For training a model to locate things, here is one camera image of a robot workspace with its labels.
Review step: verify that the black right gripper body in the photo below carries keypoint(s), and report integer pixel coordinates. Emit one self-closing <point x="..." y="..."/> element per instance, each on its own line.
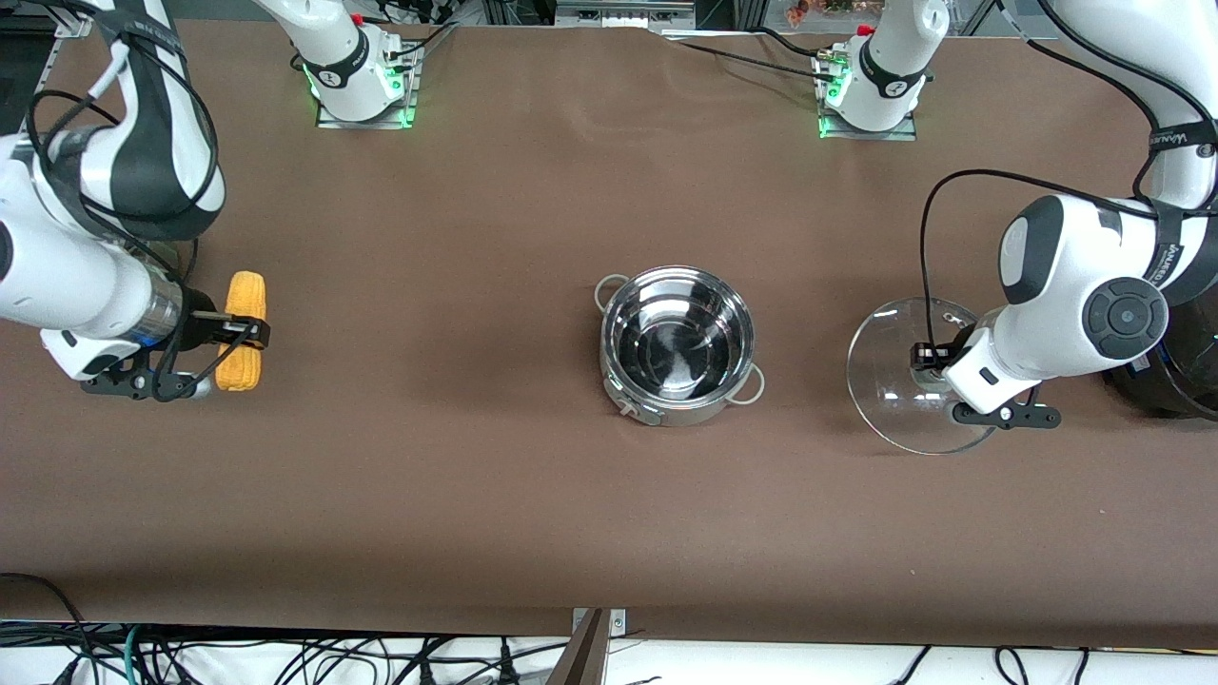
<point x="199" y="328"/>

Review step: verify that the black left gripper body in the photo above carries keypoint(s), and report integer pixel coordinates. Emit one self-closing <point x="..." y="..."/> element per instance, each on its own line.
<point x="956" y="344"/>

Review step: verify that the yellow corn cob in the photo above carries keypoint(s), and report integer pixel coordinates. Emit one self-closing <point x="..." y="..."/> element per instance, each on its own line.
<point x="245" y="295"/>

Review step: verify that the round glass pot lid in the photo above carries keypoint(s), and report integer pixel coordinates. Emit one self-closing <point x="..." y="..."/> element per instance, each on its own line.
<point x="885" y="381"/>

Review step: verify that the black rice cooker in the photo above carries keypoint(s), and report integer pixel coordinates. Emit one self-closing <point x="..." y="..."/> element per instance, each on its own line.
<point x="1170" y="395"/>

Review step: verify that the brown table cover sheet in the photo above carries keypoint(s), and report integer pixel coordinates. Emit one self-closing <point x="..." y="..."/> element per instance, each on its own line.
<point x="533" y="190"/>

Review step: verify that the grey metal pole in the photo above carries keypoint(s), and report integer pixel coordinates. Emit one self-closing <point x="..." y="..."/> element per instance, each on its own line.
<point x="582" y="661"/>

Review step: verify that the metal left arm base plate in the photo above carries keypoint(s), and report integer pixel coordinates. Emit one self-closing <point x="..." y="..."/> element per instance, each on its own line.
<point x="866" y="135"/>

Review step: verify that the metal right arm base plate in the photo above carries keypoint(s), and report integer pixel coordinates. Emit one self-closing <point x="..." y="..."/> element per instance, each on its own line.
<point x="413" y="105"/>

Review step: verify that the silver metal clamp bracket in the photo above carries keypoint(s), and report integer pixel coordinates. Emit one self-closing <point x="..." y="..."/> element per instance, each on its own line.
<point x="618" y="623"/>

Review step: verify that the grey metal frame box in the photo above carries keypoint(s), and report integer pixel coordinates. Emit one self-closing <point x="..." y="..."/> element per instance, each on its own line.
<point x="618" y="14"/>

